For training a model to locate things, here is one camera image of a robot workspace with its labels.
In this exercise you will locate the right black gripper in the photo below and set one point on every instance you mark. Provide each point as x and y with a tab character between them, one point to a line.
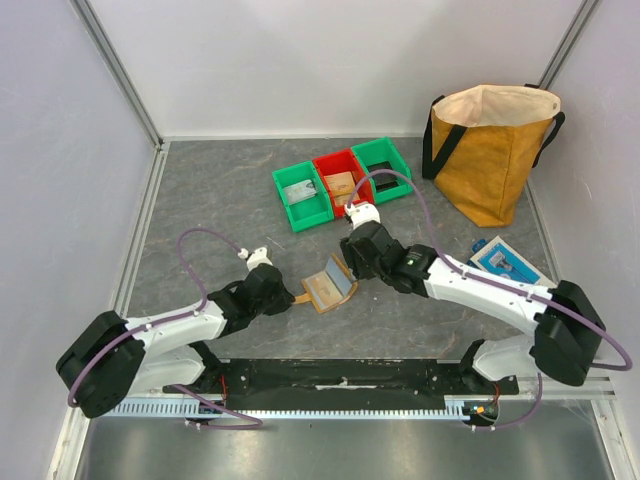
357	254

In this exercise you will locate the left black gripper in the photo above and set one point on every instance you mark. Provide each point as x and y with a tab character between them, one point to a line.
284	301

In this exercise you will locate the orange leather card holder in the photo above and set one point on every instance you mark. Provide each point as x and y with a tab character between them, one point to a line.
329	288

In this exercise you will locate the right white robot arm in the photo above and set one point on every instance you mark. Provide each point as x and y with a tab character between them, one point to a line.
558	326

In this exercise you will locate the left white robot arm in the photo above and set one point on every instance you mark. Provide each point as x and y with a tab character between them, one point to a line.
115	357

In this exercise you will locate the brown cards in red bin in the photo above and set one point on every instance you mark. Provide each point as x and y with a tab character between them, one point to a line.
340	186

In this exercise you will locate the left green plastic bin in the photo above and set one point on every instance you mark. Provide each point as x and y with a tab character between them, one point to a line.
312	212

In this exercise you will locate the green plastic bin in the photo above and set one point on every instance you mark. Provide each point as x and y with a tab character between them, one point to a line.
312	212
380	150

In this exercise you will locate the black wallet in bin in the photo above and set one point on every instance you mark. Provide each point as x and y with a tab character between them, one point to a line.
383	181

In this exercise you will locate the red plastic bin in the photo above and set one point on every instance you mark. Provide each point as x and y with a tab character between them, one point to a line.
337	162

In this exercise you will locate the right green plastic bin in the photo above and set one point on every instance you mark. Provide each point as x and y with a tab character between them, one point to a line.
380	150

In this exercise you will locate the blue razor package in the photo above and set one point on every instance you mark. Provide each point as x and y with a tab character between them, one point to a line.
499	258

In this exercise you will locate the mustard tote bag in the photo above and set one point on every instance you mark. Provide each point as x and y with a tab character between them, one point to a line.
480	145

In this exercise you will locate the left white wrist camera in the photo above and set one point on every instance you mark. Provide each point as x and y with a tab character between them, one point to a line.
255	258

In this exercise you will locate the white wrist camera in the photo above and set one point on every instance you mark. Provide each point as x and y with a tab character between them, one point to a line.
255	258
361	214

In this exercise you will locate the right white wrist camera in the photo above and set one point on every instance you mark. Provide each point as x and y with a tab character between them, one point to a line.
361	214

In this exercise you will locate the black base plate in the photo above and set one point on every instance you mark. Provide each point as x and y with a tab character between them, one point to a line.
343	384

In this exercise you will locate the slotted cable duct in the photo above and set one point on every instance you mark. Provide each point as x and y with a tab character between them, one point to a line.
189	408

